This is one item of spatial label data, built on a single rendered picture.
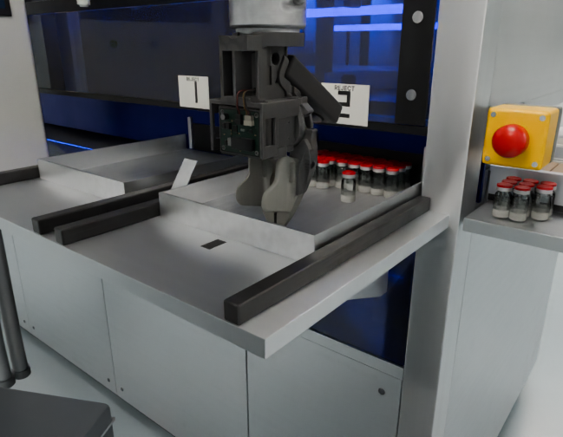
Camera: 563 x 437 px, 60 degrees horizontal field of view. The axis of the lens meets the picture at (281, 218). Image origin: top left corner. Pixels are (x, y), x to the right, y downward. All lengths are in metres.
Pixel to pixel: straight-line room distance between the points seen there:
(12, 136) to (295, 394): 0.90
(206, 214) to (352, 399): 0.49
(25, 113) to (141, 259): 0.88
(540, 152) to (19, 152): 1.15
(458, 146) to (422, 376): 0.37
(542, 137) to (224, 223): 0.40
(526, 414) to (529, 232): 1.20
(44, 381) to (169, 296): 1.52
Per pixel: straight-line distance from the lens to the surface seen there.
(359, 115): 0.76
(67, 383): 1.94
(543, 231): 0.71
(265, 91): 0.49
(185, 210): 0.66
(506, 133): 0.65
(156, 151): 1.11
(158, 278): 0.52
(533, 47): 0.94
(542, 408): 1.90
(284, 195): 0.53
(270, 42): 0.48
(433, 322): 0.80
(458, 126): 0.70
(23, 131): 1.39
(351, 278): 0.51
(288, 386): 1.06
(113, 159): 1.05
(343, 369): 0.94
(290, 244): 0.54
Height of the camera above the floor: 1.10
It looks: 19 degrees down
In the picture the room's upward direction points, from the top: straight up
